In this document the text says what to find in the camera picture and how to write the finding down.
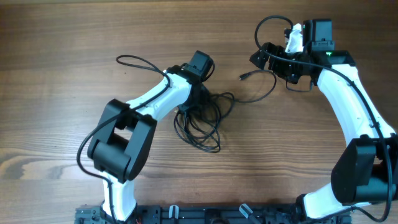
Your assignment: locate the black USB cable dark plug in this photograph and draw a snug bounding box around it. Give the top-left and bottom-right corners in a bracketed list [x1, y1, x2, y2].
[173, 92, 235, 154]

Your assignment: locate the black USB cable white plug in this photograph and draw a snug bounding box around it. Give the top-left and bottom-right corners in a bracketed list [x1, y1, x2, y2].
[212, 70, 277, 104]

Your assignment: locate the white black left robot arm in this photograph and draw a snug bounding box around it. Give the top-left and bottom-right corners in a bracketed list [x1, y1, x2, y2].
[81, 51, 214, 223]

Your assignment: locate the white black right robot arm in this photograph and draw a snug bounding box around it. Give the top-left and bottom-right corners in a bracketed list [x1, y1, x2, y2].
[250, 19, 397, 223]

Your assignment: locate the black left camera cable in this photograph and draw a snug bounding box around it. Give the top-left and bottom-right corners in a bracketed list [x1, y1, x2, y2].
[76, 54, 172, 224]

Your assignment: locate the black camera cable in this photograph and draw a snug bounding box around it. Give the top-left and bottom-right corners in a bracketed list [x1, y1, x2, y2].
[254, 15, 394, 223]
[76, 54, 172, 224]

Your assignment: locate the black right camera cable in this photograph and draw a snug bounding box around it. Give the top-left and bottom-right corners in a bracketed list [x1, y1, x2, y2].
[254, 15, 394, 223]

